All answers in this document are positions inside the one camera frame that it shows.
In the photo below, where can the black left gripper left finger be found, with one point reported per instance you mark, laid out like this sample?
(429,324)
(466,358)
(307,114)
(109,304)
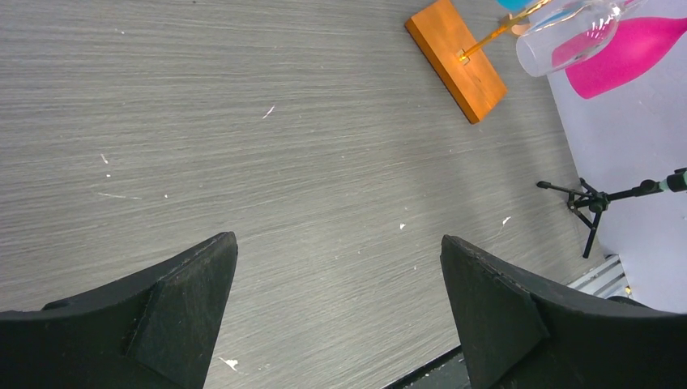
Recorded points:
(155,328)

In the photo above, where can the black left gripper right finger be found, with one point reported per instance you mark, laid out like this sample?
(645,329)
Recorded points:
(521,330)

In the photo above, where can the pink wine glass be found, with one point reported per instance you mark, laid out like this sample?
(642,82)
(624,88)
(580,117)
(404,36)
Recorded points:
(638,45)

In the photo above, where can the clear wine glass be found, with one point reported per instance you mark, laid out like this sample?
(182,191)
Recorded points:
(570,34)

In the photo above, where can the blue wine glass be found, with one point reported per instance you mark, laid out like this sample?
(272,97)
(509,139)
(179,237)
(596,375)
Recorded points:
(515,5)

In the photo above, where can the black mini tripod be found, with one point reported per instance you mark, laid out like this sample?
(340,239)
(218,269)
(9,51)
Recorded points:
(590,204)

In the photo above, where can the aluminium frame rail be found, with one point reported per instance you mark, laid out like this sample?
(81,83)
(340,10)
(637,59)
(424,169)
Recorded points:
(605,281)

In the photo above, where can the gold wire glass rack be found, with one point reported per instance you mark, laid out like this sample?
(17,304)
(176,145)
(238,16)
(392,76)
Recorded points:
(458,57)

